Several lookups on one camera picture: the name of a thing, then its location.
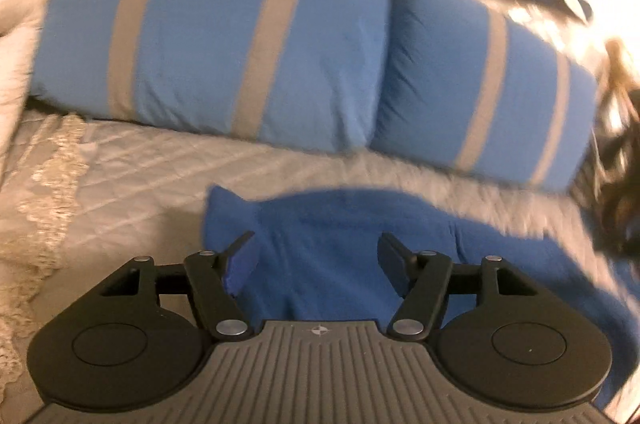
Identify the blue navy fleece jacket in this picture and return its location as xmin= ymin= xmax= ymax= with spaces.
xmin=202 ymin=186 xmax=639 ymax=409

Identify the white quilted bed cover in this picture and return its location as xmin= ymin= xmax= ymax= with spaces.
xmin=1 ymin=106 xmax=639 ymax=423

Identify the blue striped pillow right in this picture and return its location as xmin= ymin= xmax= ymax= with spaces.
xmin=371 ymin=0 xmax=596 ymax=191

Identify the blue striped pillow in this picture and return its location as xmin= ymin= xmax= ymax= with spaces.
xmin=371 ymin=0 xmax=596 ymax=191
xmin=30 ymin=0 xmax=390 ymax=152

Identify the black bag with red piping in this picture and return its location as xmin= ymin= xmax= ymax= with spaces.
xmin=572 ymin=38 xmax=639 ymax=262

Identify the blue striped pillow left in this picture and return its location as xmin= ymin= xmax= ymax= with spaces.
xmin=30 ymin=0 xmax=390 ymax=152

